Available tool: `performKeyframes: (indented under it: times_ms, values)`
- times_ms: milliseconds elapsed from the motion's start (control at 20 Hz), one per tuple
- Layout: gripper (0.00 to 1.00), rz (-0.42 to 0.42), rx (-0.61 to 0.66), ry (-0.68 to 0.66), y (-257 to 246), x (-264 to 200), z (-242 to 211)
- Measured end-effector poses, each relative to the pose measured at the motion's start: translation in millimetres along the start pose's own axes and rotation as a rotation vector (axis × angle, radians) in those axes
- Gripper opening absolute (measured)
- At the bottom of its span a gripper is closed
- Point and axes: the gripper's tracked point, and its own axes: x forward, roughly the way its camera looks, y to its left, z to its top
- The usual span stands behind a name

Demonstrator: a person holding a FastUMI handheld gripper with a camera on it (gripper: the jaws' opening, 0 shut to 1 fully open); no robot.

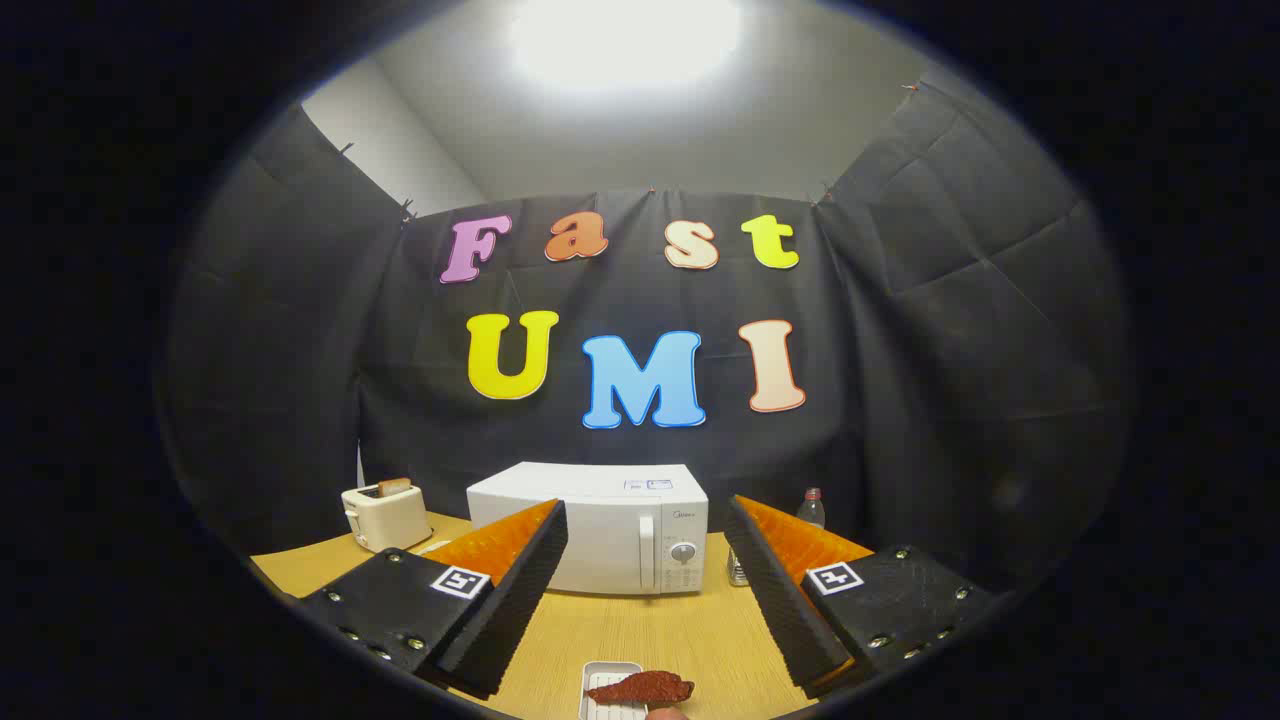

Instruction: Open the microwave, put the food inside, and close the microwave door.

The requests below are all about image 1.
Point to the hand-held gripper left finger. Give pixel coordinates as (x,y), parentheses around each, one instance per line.
(510,610)

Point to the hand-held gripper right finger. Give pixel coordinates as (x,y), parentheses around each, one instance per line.
(790,610)

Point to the white toaster oven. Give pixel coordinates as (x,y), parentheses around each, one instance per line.
(620,520)

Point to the brown meat slice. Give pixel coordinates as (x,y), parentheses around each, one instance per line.
(645,687)

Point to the cream toaster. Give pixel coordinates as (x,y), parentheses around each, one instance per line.
(385,520)

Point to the clear plastic water bottle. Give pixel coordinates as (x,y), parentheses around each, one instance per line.
(811,512)

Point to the small white ridged tray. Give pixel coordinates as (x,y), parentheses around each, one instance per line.
(610,667)

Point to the toast slice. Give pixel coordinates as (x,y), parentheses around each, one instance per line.
(395,487)

